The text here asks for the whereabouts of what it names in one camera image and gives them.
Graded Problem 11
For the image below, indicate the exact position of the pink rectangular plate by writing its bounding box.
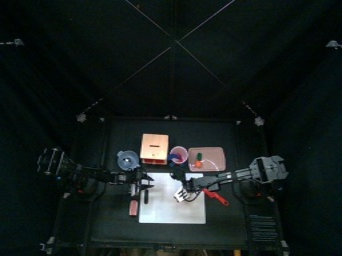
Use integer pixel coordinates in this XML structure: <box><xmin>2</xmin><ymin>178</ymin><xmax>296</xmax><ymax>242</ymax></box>
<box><xmin>186</xmin><ymin>146</ymin><xmax>226</xmax><ymax>173</ymax></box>

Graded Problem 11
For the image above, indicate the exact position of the pink red block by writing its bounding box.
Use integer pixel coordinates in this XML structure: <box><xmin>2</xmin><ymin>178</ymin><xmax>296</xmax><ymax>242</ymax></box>
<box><xmin>128</xmin><ymin>199</ymin><xmax>138</xmax><ymax>217</ymax></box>

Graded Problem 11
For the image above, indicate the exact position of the white cutting board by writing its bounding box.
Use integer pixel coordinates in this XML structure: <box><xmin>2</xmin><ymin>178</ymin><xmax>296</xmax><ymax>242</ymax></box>
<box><xmin>137</xmin><ymin>171</ymin><xmax>206</xmax><ymax>225</ymax></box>

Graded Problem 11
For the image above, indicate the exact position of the blue toy in cup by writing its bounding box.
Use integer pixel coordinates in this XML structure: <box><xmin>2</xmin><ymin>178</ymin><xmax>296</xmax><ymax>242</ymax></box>
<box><xmin>168</xmin><ymin>153</ymin><xmax>188</xmax><ymax>165</ymax></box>

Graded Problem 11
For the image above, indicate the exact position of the red toy knife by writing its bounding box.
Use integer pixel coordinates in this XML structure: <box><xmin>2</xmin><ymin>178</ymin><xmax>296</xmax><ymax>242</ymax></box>
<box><xmin>201</xmin><ymin>188</ymin><xmax>229</xmax><ymax>207</ymax></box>

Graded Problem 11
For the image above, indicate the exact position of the grey blue bowl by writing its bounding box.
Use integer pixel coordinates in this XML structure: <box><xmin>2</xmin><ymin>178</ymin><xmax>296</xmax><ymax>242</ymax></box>
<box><xmin>116</xmin><ymin>150</ymin><xmax>141</xmax><ymax>172</ymax></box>

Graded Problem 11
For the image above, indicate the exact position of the pink cup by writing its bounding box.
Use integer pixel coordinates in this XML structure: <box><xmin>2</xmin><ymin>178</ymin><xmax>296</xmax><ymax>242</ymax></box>
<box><xmin>168</xmin><ymin>145</ymin><xmax>189</xmax><ymax>165</ymax></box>

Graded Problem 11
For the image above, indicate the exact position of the wooden toy box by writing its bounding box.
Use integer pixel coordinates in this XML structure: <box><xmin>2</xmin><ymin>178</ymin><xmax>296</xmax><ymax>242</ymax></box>
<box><xmin>138</xmin><ymin>133</ymin><xmax>170</xmax><ymax>166</ymax></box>

